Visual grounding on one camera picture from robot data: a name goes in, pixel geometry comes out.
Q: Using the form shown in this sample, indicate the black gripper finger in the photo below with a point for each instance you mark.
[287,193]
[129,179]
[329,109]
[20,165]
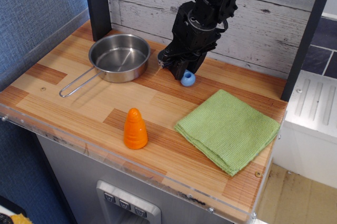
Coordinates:
[178,67]
[195,65]

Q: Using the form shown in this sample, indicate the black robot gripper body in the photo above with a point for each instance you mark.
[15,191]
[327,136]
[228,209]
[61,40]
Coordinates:
[189,40]

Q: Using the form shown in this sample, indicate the blue and grey toy spoon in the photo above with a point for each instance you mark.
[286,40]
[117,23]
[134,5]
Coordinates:
[188,79]

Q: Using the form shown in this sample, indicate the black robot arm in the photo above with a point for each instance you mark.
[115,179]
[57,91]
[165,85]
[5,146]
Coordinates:
[213,13]

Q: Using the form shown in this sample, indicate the green folded cloth napkin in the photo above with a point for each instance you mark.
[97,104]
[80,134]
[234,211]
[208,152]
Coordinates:
[228,131]

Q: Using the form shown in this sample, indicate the small steel saucepan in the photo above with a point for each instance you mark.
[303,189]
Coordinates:
[117,58]

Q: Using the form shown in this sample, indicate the orange toy carrot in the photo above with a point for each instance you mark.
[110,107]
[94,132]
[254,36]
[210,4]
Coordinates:
[135,132]

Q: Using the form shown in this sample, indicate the clear acrylic edge guard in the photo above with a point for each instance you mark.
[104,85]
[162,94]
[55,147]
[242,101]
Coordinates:
[171,163]

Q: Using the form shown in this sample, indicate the white ribbed box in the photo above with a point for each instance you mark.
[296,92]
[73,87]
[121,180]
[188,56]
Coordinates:
[307,139]

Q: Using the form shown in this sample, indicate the grey toy kitchen cabinet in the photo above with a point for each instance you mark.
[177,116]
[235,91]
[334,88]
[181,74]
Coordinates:
[77,173]

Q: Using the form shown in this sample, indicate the silver dispenser button panel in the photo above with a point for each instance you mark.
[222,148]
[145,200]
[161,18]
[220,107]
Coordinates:
[120,206]

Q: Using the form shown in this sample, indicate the yellow and black object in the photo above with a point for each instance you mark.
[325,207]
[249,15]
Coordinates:
[9,217]

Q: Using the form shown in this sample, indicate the left dark frame post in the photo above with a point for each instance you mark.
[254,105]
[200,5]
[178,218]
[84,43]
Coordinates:
[100,18]

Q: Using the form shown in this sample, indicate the dark frame post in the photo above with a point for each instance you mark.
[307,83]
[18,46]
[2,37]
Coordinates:
[307,37]
[100,18]

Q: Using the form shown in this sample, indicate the right dark frame post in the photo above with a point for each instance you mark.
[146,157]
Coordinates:
[307,37]

